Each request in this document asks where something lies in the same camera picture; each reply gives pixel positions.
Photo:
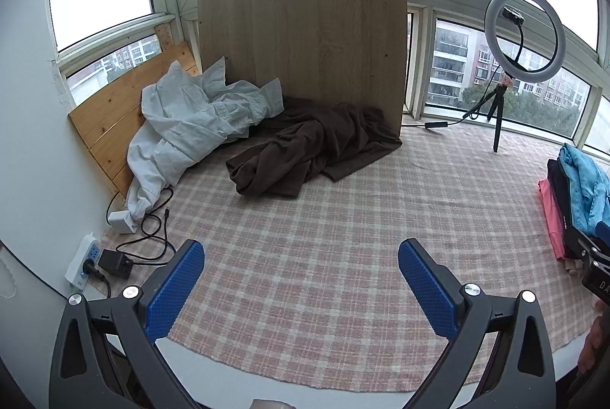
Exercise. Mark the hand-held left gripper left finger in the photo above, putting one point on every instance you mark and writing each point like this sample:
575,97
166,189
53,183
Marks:
176,290

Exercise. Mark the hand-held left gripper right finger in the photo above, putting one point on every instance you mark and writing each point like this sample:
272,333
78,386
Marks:
424,290

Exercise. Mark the brown garment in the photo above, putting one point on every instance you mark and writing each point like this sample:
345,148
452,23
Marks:
305,146

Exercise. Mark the person's right hand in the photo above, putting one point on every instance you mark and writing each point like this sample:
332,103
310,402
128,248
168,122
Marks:
595,342

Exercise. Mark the black power adapter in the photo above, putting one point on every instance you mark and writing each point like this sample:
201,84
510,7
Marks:
114,263

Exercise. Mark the folded pink garment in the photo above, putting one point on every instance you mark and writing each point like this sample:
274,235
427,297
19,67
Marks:
553,223

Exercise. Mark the black power plug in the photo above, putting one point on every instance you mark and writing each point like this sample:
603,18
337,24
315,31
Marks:
93,270

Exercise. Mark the white charger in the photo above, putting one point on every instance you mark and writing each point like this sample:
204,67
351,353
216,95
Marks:
121,222

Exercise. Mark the folded blue garment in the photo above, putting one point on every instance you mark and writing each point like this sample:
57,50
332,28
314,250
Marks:
586,185

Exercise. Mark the white power strip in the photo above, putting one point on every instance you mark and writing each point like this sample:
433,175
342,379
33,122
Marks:
76,266

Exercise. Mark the white shirt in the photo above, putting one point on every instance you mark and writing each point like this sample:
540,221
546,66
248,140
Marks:
190,113

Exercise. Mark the pine wood panel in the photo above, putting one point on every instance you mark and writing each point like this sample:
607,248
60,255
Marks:
109,123

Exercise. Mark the black phone clamp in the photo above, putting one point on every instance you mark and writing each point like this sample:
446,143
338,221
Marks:
512,14

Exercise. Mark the large upright wooden board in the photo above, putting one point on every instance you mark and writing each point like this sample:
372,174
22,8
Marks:
309,37

